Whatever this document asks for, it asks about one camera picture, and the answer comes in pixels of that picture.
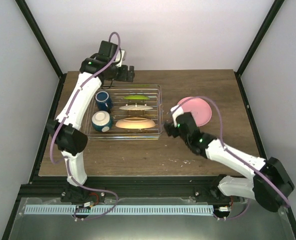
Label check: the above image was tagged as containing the green plastic plate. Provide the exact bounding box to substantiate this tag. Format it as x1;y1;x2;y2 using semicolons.
123;95;150;101

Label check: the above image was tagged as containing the woven bamboo tray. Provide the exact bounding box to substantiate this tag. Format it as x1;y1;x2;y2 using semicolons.
119;104;153;111

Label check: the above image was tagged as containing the dark blue ceramic mug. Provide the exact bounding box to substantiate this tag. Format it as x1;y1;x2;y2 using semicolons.
95;91;113;113

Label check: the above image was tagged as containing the cream orange bear plate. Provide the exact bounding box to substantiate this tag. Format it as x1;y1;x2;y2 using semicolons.
115;117;156;130

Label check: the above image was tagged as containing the white and teal bowl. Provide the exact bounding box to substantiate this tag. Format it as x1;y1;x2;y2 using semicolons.
91;110;113;133

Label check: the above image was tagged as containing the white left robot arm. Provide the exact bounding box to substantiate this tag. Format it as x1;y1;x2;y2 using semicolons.
46;41;134;202

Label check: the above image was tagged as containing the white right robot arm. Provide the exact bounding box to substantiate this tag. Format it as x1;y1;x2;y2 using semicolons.
164;112;294;212

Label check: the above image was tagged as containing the pink rimmed plate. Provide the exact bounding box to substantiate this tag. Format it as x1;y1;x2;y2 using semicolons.
181;98;212;127

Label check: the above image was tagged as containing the light blue slotted strip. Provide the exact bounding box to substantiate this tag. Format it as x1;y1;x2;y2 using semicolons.
24;204;214;216

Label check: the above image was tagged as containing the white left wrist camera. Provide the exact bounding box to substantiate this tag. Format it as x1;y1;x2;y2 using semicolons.
115;49;126;67

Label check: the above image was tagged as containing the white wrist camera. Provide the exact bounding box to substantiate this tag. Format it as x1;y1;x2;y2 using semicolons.
115;49;126;67
170;105;184;126

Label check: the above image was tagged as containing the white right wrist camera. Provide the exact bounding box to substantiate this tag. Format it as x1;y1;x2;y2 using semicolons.
170;105;184;126

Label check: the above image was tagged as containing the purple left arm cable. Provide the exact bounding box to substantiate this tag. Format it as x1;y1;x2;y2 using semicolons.
50;31;119;222

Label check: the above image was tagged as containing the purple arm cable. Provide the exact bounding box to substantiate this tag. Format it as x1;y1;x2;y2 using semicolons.
50;31;119;222
174;96;291;221

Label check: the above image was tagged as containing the chrome wire dish rack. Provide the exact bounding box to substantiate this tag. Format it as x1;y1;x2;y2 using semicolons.
84;84;163;140

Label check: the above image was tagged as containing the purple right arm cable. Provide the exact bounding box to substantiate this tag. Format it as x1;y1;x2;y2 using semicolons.
174;96;291;221

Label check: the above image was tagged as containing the black left frame post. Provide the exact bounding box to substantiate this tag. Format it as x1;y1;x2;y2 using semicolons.
14;0;65;79

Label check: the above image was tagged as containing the black aluminium frame post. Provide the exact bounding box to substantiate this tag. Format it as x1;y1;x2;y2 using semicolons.
236;0;286;76

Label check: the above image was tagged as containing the black front frame rail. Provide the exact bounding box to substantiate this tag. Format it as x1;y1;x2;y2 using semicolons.
20;176;283;201

